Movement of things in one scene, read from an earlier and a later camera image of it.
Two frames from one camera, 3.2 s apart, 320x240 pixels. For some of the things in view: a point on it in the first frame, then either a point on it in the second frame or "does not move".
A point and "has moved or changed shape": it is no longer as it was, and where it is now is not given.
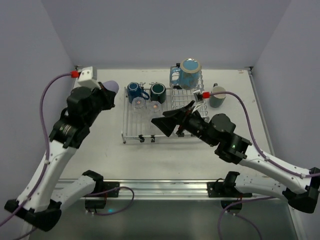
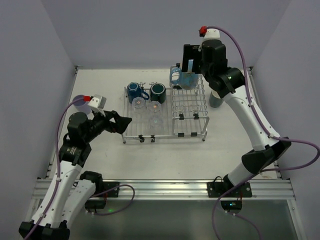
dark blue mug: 134,90 does not move
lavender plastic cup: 112,85 has moved or changed shape
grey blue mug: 216,101 does not move
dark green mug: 158,92 does not move
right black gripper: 184,120 to 188,53
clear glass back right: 155,107 does not move
